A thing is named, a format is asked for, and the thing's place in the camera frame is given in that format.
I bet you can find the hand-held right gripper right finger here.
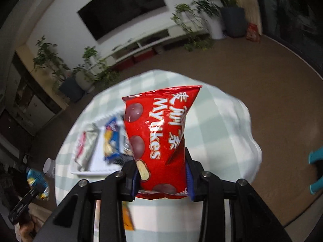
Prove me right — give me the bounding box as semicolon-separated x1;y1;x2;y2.
184;147;293;242

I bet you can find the broad-leaved plant in dark pot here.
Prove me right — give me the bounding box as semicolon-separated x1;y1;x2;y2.
192;0;246;38

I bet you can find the white waste bin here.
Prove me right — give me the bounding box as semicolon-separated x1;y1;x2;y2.
43;158;56;178

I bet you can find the white plastic tray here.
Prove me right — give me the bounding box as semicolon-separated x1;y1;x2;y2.
70;112;134;175

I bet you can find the bushy plant in white pot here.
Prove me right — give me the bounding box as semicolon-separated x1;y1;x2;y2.
194;0;225;39

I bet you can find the teal plastic stool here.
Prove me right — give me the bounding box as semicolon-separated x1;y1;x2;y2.
308;147;323;195

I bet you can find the red storage box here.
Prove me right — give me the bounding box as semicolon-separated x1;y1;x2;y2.
134;49;155;63
119;57;134;70

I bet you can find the plant in white ribbed pot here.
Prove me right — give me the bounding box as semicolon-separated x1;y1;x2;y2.
73;66;95;91

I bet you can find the red chocolate ball bag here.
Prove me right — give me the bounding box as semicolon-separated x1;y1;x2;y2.
122;85;203;200

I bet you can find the blue panda chip bag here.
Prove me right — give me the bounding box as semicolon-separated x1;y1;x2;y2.
26;168;49;201

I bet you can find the small-leaved tree in dark pot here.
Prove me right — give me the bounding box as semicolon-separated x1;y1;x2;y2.
33;37;85;102

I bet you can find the white television cabinet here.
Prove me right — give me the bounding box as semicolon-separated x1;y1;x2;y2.
108;25;210;63

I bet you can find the wall-mounted television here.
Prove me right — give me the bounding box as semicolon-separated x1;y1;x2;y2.
77;0;167;41

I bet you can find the orange snack packet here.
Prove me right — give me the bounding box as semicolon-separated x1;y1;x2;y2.
122;201;135;231

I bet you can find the trailing vine plant on stand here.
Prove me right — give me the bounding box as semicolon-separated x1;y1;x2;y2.
82;47;122;89
172;4;215;52

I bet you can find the person's left hand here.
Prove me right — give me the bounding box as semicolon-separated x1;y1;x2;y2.
14;220;38;242

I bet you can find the white red-edged snack packet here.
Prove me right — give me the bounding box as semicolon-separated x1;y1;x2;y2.
73;123;99;172

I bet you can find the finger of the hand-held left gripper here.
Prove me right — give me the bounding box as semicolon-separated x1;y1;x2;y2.
29;185;43;199

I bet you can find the glass sliding door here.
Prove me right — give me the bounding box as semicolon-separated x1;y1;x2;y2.
252;0;323;78

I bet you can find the beige curtain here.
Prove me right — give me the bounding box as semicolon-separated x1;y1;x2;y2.
235;0;264;37

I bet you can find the blue bread packet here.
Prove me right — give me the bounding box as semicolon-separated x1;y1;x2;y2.
103;117;122;162

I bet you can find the red bag on floor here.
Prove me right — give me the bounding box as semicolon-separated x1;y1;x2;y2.
246;23;261;43

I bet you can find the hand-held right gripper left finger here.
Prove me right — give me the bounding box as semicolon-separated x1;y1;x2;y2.
33;160;139;242

